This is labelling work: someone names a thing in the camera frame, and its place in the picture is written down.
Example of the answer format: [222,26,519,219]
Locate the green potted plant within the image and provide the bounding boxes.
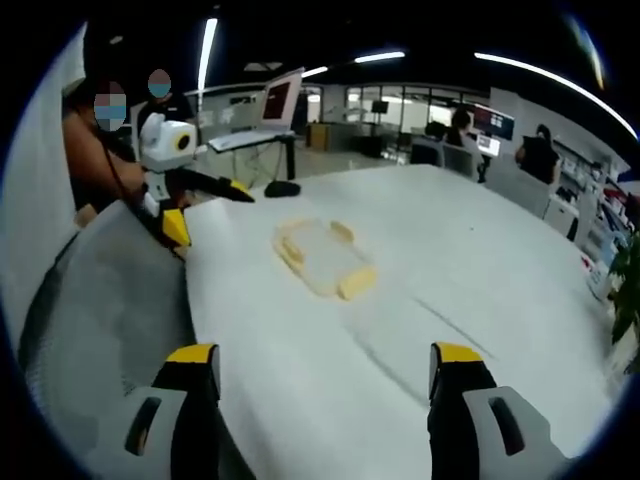
[608,232,640,347]

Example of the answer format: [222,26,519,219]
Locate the white partition panel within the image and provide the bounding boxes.
[483,153,552,219]

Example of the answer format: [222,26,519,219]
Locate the pale yellow plastic buckle part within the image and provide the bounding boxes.
[304,262,379,302]

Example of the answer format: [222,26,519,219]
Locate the clear container with yellow clips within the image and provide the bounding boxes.
[272,216,359,274]

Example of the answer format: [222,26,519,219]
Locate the white-framed monitor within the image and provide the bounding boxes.
[259,67,306,134]

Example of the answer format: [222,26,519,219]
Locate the dark screen monitor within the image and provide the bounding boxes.
[473,103,516,142]

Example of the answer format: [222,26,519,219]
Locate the wooden cabinet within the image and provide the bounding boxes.
[306,122,332,151]

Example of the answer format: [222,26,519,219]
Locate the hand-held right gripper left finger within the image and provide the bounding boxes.
[97,342,227,480]

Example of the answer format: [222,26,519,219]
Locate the grey foam sheet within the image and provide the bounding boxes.
[18,198,251,480]

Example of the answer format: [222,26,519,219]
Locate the grey office chair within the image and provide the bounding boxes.
[409,135,447,167]

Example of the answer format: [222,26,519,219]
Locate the white office desk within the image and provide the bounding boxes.
[207,127,299,182]

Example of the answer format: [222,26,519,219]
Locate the black computer mouse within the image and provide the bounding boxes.
[263,180,302,199]

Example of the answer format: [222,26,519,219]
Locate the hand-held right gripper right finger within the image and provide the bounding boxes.
[427,341,576,480]

